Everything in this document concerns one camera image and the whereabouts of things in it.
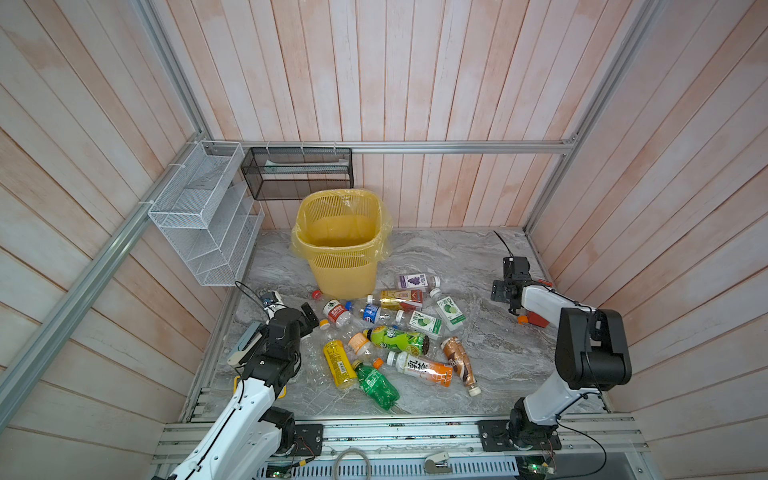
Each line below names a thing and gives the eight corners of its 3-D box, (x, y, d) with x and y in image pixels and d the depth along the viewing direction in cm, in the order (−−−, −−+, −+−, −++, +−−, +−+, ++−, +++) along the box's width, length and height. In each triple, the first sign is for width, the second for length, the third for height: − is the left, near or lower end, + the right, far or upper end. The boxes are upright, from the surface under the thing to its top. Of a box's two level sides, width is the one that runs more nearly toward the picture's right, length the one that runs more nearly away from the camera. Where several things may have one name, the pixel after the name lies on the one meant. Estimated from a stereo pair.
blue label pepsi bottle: (356, 314, 97) (355, 307, 94) (370, 301, 100) (369, 294, 97) (382, 337, 92) (382, 330, 88) (396, 323, 95) (397, 316, 91)
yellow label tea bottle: (336, 389, 81) (335, 386, 78) (321, 350, 88) (320, 346, 85) (357, 379, 82) (356, 375, 80) (341, 341, 89) (340, 337, 87)
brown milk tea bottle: (466, 399, 82) (471, 394, 78) (439, 347, 91) (442, 340, 87) (481, 393, 83) (487, 388, 79) (453, 342, 92) (456, 334, 88)
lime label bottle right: (449, 334, 93) (451, 329, 90) (426, 297, 102) (428, 291, 99) (465, 327, 95) (468, 322, 92) (441, 291, 104) (443, 285, 101)
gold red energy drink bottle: (379, 311, 96) (379, 304, 93) (379, 296, 100) (379, 289, 97) (422, 311, 96) (423, 304, 93) (420, 296, 100) (421, 289, 97)
